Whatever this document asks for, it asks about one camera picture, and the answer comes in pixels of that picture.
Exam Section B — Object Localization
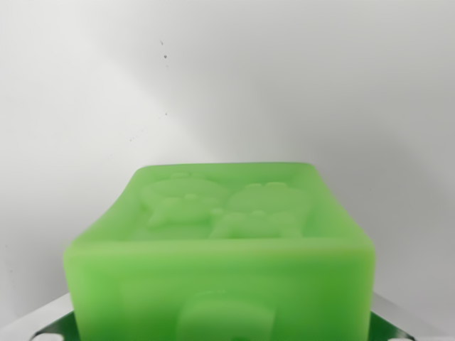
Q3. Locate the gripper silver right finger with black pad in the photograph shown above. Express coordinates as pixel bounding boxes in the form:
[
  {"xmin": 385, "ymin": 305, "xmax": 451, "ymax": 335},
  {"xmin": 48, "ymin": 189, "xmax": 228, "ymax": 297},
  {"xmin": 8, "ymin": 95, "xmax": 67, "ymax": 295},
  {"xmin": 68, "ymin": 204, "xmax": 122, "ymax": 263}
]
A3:
[{"xmin": 368, "ymin": 289, "xmax": 455, "ymax": 341}]

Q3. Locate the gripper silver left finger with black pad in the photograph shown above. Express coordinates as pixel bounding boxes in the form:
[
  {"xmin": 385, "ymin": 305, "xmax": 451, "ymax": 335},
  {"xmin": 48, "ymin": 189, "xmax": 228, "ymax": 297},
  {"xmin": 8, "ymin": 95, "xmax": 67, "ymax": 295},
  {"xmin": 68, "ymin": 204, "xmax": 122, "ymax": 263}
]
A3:
[{"xmin": 0, "ymin": 293, "xmax": 81, "ymax": 341}]

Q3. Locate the green embossed cube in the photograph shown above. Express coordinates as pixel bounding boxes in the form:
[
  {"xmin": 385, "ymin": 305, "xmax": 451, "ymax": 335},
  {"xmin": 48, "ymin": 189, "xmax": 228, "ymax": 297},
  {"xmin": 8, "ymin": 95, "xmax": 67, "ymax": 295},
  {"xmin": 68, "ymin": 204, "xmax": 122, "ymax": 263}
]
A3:
[{"xmin": 63, "ymin": 161, "xmax": 377, "ymax": 341}]

